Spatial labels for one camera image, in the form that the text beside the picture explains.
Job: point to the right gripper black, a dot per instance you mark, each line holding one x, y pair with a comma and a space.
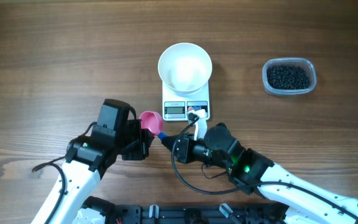
182, 152

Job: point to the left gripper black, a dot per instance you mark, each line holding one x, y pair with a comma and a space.
145, 140

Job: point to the pink scoop blue handle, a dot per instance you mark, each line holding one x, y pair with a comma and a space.
151, 123

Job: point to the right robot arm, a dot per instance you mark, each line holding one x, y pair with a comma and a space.
298, 201

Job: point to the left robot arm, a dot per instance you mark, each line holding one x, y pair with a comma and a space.
88, 157

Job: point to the white digital kitchen scale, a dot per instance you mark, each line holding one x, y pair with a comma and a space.
175, 105

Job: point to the white bowl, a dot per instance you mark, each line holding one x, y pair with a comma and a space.
185, 68

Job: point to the clear plastic container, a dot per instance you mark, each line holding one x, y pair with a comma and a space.
299, 62

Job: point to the black beans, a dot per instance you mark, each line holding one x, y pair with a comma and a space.
287, 77

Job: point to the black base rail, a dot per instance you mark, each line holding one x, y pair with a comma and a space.
97, 210

